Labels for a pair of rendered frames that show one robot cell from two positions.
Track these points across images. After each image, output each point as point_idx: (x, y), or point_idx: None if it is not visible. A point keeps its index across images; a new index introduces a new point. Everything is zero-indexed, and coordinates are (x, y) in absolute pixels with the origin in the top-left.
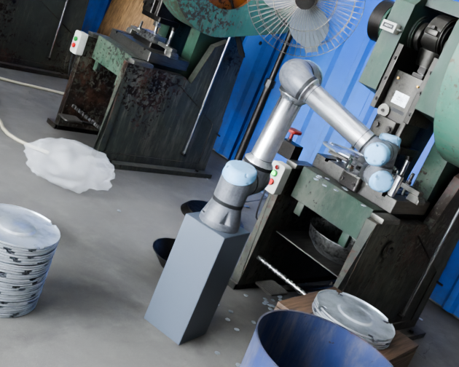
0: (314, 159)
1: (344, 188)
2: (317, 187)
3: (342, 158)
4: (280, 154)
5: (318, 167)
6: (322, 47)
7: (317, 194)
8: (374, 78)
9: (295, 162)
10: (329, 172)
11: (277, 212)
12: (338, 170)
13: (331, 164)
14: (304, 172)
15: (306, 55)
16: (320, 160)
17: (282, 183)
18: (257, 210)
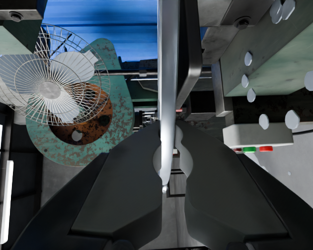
0: (204, 64)
1: (286, 14)
2: (275, 76)
3: (184, 97)
4: (209, 117)
5: (218, 56)
6: (84, 46)
7: (295, 72)
8: None
9: (218, 105)
10: (226, 39)
11: None
12: (217, 27)
13: (208, 41)
14: (236, 94)
15: (100, 58)
16: (204, 57)
17: (268, 133)
18: None
